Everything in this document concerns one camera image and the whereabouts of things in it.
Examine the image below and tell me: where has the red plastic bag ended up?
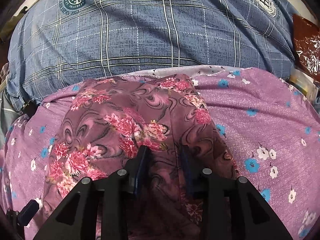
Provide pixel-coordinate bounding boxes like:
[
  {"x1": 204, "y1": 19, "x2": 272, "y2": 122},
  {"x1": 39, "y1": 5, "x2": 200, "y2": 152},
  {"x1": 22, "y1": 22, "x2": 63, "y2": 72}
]
[{"x1": 291, "y1": 13, "x2": 320, "y2": 72}]

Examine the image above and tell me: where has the small black device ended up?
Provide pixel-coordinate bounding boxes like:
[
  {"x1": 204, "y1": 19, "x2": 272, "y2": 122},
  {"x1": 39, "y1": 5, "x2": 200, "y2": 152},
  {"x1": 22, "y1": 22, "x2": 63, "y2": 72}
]
[{"x1": 21, "y1": 99, "x2": 38, "y2": 118}]

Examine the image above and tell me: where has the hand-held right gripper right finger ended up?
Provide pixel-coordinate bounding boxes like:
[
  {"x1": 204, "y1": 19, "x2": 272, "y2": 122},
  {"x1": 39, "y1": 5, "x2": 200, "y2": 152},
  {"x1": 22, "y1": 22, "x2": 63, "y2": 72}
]
[{"x1": 180, "y1": 145, "x2": 294, "y2": 240}]

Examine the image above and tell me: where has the maroon floral garment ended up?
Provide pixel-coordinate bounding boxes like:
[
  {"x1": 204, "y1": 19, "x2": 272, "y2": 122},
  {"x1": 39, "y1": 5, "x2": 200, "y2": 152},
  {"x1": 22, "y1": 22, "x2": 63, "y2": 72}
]
[{"x1": 47, "y1": 73, "x2": 239, "y2": 240}]

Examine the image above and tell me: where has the yellowish plastic packet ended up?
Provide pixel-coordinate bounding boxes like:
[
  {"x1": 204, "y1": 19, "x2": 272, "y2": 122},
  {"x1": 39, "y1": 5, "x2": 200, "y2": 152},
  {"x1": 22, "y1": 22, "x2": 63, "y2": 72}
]
[{"x1": 289, "y1": 67, "x2": 318, "y2": 100}]

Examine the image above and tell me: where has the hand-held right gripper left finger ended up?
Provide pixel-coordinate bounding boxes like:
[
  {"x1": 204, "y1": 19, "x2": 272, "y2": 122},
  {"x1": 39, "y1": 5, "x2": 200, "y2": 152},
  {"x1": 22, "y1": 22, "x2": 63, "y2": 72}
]
[{"x1": 32, "y1": 145, "x2": 152, "y2": 240}]

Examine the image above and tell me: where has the blue plaid quilt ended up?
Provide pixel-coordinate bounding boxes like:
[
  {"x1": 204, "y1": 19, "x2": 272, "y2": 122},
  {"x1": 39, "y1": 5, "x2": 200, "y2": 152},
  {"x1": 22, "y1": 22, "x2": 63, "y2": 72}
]
[{"x1": 6, "y1": 0, "x2": 299, "y2": 105}]

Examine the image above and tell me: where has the purple floral bedsheet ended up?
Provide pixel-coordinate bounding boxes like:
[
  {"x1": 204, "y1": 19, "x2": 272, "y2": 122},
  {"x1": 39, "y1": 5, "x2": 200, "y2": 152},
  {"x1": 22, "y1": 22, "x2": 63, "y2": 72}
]
[{"x1": 0, "y1": 65, "x2": 320, "y2": 240}]

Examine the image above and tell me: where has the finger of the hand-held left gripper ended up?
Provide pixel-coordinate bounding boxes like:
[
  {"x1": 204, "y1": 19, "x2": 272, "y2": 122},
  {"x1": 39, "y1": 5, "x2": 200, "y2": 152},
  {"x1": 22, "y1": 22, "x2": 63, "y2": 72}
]
[{"x1": 5, "y1": 199, "x2": 40, "y2": 230}]

